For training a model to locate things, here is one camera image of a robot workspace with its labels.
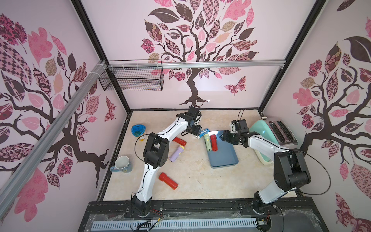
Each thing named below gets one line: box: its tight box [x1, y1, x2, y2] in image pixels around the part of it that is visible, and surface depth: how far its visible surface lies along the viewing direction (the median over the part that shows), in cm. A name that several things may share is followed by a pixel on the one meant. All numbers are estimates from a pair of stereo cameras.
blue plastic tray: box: [206, 130, 239, 169], surface depth 95 cm
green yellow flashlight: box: [203, 133, 213, 152], surface depth 99 cm
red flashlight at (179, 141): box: [172, 136, 187, 147], surface depth 100 cm
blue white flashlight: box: [197, 128, 211, 140], surface depth 104 cm
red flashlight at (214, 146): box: [210, 134, 218, 152], surface depth 99 cm
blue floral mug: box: [109, 155, 133, 174], surface depth 83 cm
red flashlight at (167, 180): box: [158, 172, 179, 190], surface depth 83 cm
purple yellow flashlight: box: [169, 145, 186, 163], surface depth 94 cm
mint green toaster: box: [249, 116, 299, 165], surface depth 85 cm
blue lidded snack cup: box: [130, 124, 147, 138], surface depth 97 cm
